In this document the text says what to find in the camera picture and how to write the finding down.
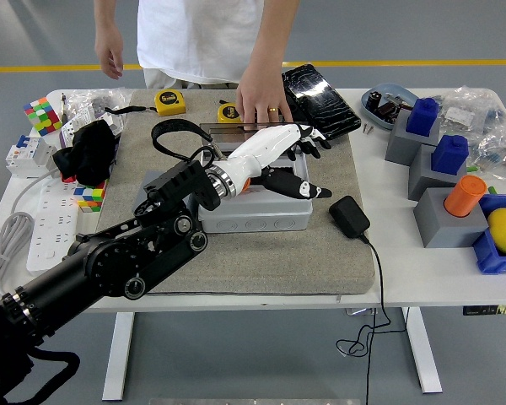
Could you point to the blue block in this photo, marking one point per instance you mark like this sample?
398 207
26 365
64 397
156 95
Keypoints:
449 154
423 116

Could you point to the person's right forearm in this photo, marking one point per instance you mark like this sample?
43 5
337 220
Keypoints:
105 19

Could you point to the person's left hand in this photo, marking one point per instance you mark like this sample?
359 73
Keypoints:
261 95

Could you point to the black cloth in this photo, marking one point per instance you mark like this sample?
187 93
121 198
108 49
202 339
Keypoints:
88 156

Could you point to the grey holder block round hole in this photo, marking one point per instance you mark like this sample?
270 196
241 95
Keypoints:
152 176

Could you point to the glossy black pouch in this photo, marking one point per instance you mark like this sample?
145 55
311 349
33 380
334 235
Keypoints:
324 105

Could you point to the blue-grey oval tray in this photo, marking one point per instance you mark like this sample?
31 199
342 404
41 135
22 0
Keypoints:
390 90

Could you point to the small black capacitor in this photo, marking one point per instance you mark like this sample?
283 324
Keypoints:
374 100

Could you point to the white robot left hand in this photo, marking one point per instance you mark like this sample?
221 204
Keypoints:
265 145

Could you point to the white circuit breaker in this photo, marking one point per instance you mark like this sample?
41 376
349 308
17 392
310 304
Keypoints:
27 154

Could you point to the yellow square tape measure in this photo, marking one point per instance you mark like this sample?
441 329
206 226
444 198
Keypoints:
170 103

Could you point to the person's left forearm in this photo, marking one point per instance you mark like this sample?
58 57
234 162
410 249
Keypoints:
272 38

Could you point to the clear plastic bag with packets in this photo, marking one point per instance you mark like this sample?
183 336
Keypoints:
109 99

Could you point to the brown electronic parts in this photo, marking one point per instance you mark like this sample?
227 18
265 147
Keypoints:
390 109

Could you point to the person's right hand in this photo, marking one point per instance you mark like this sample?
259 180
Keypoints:
109 55

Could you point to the grey-brown mat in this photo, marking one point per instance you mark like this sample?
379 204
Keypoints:
257 261

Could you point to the clear bags of small parts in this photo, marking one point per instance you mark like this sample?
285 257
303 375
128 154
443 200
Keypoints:
489 126

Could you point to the thin metal pen tool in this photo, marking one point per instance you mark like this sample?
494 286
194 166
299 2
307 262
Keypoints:
63 105

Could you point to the white table leg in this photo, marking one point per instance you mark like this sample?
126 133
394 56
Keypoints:
423 354
118 354

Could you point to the white power strip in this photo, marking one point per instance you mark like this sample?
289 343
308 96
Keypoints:
52 228

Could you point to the black table control panel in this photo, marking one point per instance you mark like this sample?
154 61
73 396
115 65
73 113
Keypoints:
480 310

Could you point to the small multicolour puzzle cube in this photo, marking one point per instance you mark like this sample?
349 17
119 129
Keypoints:
90 198

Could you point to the blue plastic bin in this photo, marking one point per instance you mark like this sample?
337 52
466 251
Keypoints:
491 257

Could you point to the person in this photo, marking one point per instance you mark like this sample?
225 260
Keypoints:
198 38

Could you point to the large multicolour puzzle cube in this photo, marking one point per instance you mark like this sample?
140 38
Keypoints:
42 116

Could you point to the grey junction box clear lid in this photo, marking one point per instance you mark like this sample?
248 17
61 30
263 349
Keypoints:
257 215

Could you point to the yellow round tape measure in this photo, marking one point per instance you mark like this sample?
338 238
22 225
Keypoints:
227 114

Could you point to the black power adapter plug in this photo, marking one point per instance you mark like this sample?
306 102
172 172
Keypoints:
349 217

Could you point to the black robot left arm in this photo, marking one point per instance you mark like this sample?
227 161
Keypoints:
109 261

